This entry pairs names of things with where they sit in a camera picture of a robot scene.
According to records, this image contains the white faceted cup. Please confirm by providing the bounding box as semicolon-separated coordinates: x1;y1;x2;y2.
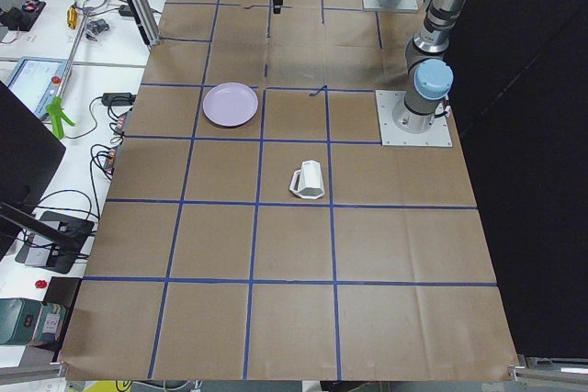
289;160;325;200

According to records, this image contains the lilac round plate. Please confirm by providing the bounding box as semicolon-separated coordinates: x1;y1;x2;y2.
203;83;258;128

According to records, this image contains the black power adapter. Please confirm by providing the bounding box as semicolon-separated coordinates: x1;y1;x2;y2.
101;93;136;106

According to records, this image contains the yellow tool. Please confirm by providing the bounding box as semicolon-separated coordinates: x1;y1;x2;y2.
66;6;78;29

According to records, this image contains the brown paper table cover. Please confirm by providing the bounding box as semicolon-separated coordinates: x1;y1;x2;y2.
61;0;516;381

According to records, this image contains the teach pendant tablet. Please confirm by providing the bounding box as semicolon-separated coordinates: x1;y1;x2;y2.
6;57;66;120

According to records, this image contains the black monitor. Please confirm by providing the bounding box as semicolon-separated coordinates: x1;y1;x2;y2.
1;84;65;256

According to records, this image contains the green box device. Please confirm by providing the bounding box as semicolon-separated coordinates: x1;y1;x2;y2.
1;298;42;345

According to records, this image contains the green handled reacher grabber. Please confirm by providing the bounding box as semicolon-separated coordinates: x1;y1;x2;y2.
46;7;89;140

